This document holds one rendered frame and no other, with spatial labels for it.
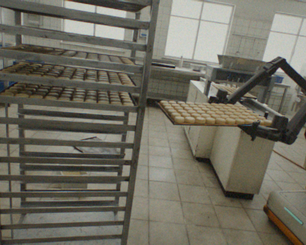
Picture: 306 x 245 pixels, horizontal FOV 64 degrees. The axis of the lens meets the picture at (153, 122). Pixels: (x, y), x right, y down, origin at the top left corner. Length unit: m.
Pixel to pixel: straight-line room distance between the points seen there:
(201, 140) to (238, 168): 0.73
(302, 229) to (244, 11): 4.89
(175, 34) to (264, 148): 4.04
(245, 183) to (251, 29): 4.31
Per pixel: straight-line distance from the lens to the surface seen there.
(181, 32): 5.96
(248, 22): 6.24
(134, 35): 1.50
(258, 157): 2.50
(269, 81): 3.11
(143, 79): 1.06
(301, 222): 2.23
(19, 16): 1.53
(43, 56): 1.08
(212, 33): 6.10
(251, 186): 2.63
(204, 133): 3.01
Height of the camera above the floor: 1.35
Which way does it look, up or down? 18 degrees down
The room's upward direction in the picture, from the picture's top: 8 degrees clockwise
